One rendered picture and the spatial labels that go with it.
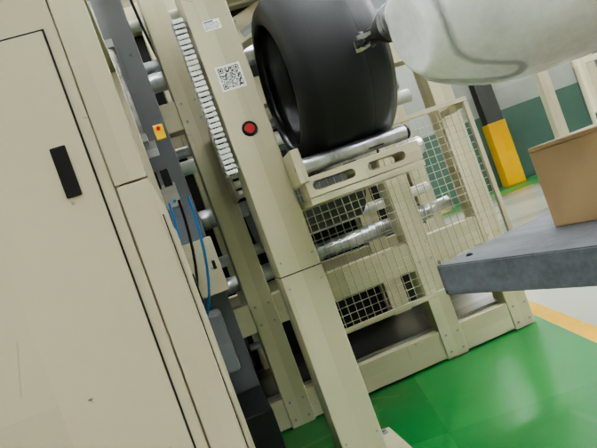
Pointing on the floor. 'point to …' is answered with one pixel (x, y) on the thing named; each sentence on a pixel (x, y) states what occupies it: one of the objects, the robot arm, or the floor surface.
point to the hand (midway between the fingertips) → (362, 44)
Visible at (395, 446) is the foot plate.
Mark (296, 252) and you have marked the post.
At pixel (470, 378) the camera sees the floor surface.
